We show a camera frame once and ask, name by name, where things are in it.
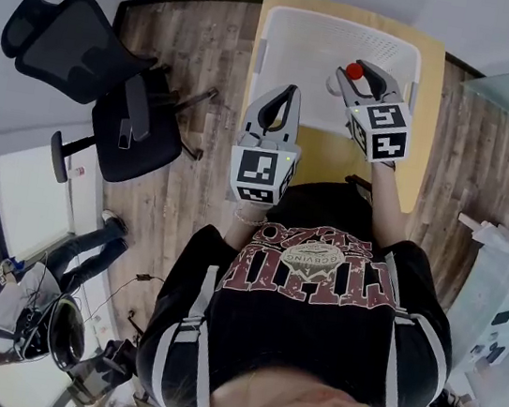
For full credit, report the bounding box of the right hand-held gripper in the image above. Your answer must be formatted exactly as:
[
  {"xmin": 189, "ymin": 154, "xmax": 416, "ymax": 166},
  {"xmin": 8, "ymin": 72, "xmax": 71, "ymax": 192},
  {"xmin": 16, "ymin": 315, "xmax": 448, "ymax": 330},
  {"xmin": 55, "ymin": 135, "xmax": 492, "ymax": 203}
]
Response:
[{"xmin": 322, "ymin": 57, "xmax": 421, "ymax": 169}]

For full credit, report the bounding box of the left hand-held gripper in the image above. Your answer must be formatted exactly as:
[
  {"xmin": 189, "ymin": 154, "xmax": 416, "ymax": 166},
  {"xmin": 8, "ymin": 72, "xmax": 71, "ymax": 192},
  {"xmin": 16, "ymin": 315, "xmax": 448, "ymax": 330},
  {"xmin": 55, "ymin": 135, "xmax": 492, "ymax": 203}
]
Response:
[{"xmin": 224, "ymin": 77, "xmax": 311, "ymax": 210}]

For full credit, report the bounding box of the clear bottle with red cap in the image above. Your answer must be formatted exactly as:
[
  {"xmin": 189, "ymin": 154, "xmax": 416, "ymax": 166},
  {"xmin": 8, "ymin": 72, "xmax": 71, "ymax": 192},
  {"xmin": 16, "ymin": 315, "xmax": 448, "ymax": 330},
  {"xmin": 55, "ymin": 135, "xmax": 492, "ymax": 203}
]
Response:
[{"xmin": 325, "ymin": 58, "xmax": 367, "ymax": 100}]

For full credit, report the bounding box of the person's right forearm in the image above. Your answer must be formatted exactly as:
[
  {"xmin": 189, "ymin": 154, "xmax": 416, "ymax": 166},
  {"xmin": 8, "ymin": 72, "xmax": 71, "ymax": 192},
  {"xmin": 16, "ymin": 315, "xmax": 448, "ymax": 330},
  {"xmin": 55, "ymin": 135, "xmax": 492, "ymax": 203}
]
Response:
[{"xmin": 359, "ymin": 159, "xmax": 421, "ymax": 251}]

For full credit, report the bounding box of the person's left forearm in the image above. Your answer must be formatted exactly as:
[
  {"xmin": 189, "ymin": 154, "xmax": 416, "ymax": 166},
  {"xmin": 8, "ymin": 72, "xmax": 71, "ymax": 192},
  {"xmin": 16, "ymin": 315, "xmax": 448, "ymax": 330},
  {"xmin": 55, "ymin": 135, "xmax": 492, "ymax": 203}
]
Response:
[{"xmin": 222, "ymin": 196, "xmax": 276, "ymax": 254}]

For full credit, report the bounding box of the person's left hand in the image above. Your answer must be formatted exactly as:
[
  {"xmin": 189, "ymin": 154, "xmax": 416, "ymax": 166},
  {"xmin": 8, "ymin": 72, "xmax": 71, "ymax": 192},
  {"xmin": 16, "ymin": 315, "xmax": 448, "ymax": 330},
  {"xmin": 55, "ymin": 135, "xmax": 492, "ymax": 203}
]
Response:
[{"xmin": 235, "ymin": 129, "xmax": 266, "ymax": 152}]

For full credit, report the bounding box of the yellow wooden table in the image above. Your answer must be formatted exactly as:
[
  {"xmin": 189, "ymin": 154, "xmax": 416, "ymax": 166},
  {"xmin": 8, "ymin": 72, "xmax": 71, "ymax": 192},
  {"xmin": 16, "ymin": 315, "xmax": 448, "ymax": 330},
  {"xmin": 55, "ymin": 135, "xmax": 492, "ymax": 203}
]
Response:
[{"xmin": 230, "ymin": 0, "xmax": 455, "ymax": 218}]

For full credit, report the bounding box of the white perforated plastic basket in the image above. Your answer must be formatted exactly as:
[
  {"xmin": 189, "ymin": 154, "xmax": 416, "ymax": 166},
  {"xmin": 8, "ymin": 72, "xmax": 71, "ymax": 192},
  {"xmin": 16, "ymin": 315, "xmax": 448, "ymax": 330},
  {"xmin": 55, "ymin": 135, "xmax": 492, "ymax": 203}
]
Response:
[{"xmin": 246, "ymin": 3, "xmax": 428, "ymax": 145}]

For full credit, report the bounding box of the black mesh office chair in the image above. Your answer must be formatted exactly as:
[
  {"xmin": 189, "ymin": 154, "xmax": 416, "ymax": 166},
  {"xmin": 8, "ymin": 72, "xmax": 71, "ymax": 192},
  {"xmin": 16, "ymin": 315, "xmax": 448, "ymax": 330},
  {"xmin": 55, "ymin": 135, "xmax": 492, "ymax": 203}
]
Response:
[{"xmin": 0, "ymin": 0, "xmax": 231, "ymax": 198}]

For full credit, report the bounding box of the person's black printed shirt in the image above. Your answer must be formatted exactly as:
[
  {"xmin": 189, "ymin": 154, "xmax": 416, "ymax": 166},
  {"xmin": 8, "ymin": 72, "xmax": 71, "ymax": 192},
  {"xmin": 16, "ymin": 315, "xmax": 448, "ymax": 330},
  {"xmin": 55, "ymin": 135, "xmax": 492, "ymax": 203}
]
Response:
[{"xmin": 128, "ymin": 155, "xmax": 477, "ymax": 407}]

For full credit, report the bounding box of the white cabinet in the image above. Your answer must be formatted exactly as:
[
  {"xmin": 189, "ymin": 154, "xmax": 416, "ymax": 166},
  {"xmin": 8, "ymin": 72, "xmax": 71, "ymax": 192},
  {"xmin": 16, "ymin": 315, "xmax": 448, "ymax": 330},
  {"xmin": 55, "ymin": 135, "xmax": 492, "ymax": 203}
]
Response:
[{"xmin": 431, "ymin": 211, "xmax": 509, "ymax": 407}]

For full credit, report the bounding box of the black equipment stand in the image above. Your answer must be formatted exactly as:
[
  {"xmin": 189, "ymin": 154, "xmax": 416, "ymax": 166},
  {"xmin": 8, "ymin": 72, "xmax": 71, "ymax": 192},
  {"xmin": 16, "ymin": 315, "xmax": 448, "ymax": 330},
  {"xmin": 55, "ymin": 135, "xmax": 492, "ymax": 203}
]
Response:
[{"xmin": 62, "ymin": 330, "xmax": 143, "ymax": 407}]

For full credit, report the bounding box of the silver chain bracelet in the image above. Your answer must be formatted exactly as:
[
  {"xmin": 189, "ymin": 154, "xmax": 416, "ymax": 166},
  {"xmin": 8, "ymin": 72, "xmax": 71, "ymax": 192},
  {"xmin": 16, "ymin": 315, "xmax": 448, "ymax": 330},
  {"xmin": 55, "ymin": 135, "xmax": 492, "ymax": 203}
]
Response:
[{"xmin": 231, "ymin": 205, "xmax": 269, "ymax": 229}]

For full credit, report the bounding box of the grey harness strap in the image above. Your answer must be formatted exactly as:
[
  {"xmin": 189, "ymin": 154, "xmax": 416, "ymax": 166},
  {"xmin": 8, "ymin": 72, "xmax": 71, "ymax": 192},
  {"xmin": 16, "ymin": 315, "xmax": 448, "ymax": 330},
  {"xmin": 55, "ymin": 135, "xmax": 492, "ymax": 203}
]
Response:
[
  {"xmin": 376, "ymin": 307, "xmax": 415, "ymax": 407},
  {"xmin": 162, "ymin": 259, "xmax": 232, "ymax": 407}
]

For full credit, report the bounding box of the black cable on floor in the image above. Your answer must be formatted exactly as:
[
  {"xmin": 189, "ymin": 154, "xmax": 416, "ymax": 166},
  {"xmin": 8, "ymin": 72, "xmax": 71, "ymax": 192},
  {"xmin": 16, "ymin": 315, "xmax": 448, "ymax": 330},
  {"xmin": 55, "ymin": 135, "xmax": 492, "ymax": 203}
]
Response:
[{"xmin": 88, "ymin": 264, "xmax": 165, "ymax": 332}]

